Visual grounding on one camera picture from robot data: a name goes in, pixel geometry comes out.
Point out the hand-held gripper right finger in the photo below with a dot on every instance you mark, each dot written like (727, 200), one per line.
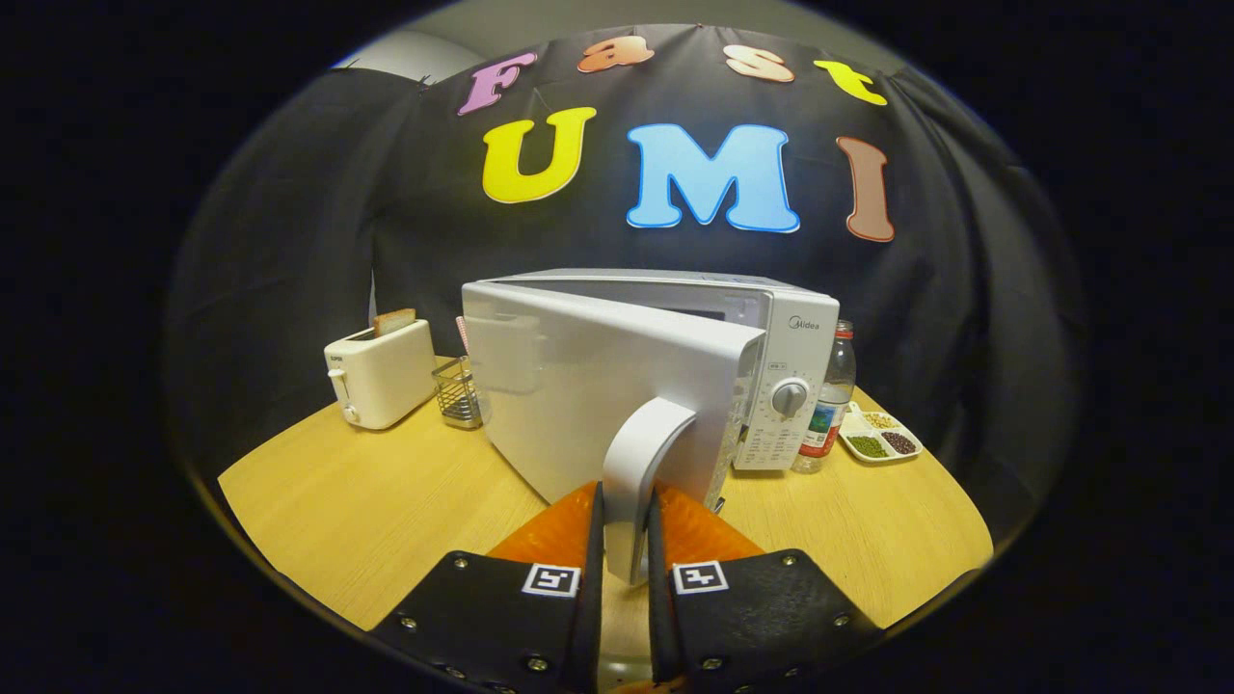
(658, 588)

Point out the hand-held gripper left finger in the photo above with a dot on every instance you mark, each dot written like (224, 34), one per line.
(590, 578)

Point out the white microwave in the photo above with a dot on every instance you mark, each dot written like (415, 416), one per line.
(598, 376)

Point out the clear water bottle red label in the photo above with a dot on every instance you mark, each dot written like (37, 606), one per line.
(827, 405)

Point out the white divided dish of beans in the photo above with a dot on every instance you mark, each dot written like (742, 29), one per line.
(879, 441)

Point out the pink straw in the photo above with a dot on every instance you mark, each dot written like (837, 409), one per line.
(462, 335)

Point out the white toaster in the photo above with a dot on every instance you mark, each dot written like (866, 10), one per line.
(386, 381)

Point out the toast slice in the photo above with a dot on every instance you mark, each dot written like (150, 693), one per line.
(394, 322)

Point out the black backdrop cloth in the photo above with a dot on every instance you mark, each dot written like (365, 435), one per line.
(289, 241)

